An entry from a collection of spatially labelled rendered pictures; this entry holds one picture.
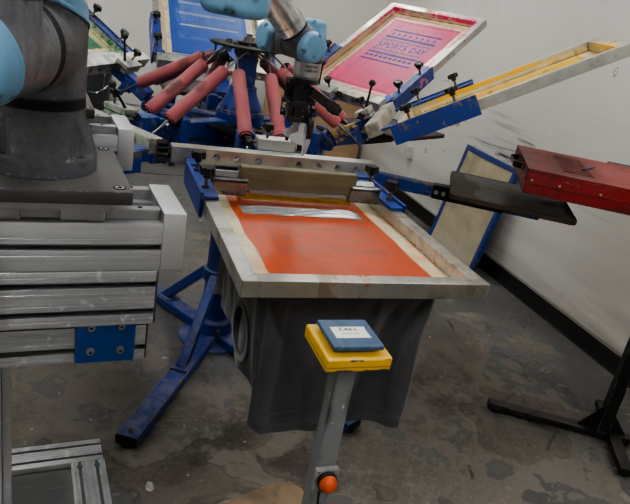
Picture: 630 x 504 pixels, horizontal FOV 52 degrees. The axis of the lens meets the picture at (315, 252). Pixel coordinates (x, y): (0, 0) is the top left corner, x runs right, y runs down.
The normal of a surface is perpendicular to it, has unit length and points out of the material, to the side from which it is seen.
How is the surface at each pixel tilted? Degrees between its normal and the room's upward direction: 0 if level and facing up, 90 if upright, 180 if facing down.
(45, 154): 72
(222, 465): 0
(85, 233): 90
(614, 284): 90
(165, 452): 0
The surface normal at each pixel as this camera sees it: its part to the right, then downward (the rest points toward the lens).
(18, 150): 0.06, 0.07
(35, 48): 0.98, 0.17
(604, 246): -0.94, -0.04
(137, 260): 0.38, 0.41
